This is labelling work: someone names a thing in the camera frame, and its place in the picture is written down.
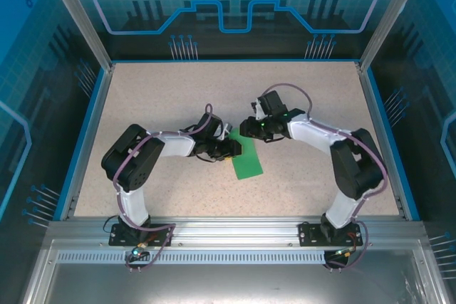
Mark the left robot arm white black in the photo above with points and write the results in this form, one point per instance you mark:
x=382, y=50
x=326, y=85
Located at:
x=133, y=158

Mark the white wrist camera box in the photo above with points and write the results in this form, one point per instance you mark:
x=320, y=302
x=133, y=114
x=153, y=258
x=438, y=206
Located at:
x=227, y=131
x=258, y=108

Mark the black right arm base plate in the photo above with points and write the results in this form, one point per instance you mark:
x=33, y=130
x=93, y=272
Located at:
x=310, y=234

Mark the aluminium mounting rail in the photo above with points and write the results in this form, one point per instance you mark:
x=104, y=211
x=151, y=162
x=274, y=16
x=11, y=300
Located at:
x=235, y=229

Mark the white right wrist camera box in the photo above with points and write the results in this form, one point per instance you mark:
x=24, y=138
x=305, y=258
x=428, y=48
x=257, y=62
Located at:
x=258, y=108

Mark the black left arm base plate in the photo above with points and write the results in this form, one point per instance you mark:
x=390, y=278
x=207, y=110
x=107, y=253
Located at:
x=160, y=237

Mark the aluminium side rail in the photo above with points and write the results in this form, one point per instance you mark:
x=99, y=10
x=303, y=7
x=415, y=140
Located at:
x=90, y=133
x=379, y=129

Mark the green paper sheet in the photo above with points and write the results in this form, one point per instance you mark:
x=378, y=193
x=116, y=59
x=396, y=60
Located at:
x=249, y=163

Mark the aluminium frame post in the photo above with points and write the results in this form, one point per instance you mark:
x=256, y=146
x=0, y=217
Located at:
x=388, y=22
x=82, y=22

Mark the brushed metal tray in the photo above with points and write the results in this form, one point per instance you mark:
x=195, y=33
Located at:
x=231, y=282

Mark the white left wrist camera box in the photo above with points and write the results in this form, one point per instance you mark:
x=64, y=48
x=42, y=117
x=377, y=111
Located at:
x=227, y=131

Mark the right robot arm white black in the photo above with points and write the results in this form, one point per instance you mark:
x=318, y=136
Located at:
x=356, y=165

